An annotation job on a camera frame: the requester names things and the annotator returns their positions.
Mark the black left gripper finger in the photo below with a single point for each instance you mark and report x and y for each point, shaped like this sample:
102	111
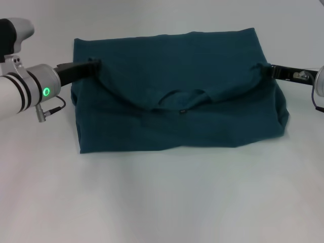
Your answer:
95	66

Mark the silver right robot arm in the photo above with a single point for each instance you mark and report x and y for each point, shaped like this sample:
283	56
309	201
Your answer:
319	81

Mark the teal FREE print t-shirt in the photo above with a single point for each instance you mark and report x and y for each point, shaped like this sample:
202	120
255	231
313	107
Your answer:
177	114

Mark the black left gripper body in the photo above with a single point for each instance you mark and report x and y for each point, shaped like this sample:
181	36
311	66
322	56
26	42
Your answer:
71	72

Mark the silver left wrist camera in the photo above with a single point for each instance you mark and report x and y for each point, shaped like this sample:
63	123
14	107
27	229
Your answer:
12	35

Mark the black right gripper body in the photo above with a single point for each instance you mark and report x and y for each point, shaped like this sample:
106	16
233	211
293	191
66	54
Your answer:
296	74

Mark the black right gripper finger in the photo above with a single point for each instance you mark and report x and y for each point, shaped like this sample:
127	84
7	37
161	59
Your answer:
268	70

